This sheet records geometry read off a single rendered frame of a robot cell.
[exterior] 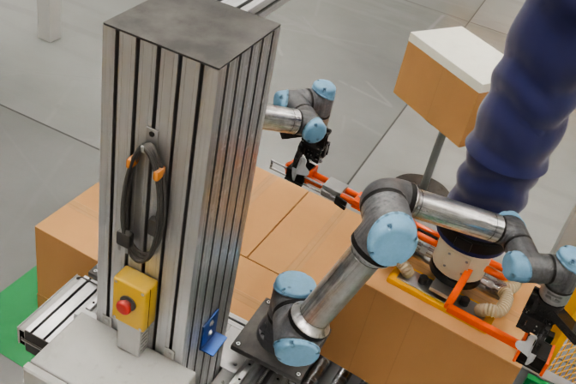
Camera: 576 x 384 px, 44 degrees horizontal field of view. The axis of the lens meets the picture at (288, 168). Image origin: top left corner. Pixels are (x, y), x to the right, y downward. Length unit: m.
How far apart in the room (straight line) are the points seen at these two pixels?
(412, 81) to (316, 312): 2.59
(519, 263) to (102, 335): 1.02
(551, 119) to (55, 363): 1.34
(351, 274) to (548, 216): 3.30
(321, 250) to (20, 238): 1.60
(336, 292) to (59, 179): 2.75
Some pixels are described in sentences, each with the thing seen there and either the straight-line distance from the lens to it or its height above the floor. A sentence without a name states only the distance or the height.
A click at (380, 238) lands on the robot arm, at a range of 1.60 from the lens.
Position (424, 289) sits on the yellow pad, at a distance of 2.29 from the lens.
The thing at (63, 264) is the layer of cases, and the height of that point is 0.42.
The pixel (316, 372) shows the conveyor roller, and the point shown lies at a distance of 2.69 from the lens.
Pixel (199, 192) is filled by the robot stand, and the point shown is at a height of 1.75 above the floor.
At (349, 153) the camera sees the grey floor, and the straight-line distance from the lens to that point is 4.81.
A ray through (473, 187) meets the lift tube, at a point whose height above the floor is 1.51.
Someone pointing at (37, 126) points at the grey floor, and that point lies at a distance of 4.71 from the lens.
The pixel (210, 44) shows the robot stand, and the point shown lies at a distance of 1.32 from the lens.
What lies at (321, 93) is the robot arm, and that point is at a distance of 2.20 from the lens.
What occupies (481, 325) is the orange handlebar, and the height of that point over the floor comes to 1.22.
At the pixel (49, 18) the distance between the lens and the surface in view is 5.58.
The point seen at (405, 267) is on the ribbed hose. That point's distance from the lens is 2.28.
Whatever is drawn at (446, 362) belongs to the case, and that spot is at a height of 0.96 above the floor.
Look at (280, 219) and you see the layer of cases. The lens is 3.26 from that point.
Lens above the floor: 2.62
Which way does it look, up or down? 35 degrees down
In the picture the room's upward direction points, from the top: 12 degrees clockwise
